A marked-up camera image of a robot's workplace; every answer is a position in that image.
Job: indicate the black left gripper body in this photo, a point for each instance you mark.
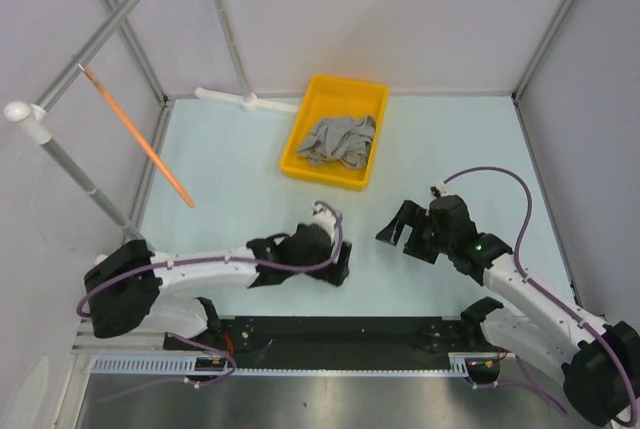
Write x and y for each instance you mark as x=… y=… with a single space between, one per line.
x=332 y=273

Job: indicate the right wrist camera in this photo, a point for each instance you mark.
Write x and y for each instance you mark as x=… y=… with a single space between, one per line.
x=441 y=189

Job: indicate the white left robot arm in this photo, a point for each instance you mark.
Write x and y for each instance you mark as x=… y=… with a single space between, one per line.
x=135 y=287

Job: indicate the white slotted cable duct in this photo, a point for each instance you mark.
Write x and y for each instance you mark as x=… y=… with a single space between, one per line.
x=178 y=365

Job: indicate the yellow plastic tray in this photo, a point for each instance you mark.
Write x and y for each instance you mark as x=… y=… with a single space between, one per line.
x=329 y=96

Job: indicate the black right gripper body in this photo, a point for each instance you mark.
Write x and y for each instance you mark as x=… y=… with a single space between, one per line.
x=436 y=241

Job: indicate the orange wire hanger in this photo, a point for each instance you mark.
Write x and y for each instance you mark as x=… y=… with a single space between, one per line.
x=124 y=118

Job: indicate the aluminium frame rail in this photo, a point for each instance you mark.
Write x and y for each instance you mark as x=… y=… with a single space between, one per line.
x=131 y=343

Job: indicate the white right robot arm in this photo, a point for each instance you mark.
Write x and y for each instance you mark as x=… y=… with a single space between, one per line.
x=595 y=362

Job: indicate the white clothes rack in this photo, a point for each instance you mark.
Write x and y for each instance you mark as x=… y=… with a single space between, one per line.
x=49 y=227

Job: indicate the grey tank top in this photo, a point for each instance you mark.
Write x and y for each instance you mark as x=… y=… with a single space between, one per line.
x=339 y=139

